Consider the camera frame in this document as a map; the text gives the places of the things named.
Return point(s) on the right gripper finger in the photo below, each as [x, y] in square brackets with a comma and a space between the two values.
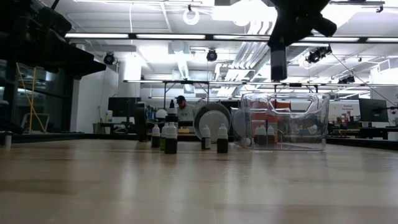
[276, 31]
[295, 28]

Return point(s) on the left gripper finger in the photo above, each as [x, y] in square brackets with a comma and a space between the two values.
[94, 65]
[74, 51]

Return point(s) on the small purple food coloring bottle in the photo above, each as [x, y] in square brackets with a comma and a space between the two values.
[170, 146]

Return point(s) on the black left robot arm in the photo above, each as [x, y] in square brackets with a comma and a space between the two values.
[12, 34]

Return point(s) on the large black food coloring bottle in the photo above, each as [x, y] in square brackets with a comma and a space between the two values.
[172, 116]

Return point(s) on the LED light bar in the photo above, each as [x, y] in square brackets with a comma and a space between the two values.
[93, 35]

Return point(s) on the black computer monitor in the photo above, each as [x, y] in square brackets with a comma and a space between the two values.
[373, 110]
[124, 107]

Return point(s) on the white dome object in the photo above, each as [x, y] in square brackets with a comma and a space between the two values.
[161, 114]

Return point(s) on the white sign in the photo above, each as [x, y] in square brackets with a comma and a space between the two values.
[350, 109]

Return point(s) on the person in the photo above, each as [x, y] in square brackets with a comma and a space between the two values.
[185, 112]

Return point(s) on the clear plastic bin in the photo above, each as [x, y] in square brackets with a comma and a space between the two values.
[320, 137]

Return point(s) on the black ceiling camera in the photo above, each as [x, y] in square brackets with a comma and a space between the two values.
[315, 55]
[349, 79]
[211, 55]
[109, 58]

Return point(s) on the black aluminium table frame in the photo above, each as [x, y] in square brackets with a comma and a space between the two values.
[46, 136]

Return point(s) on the white cylinder post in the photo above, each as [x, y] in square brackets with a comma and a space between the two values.
[8, 140]

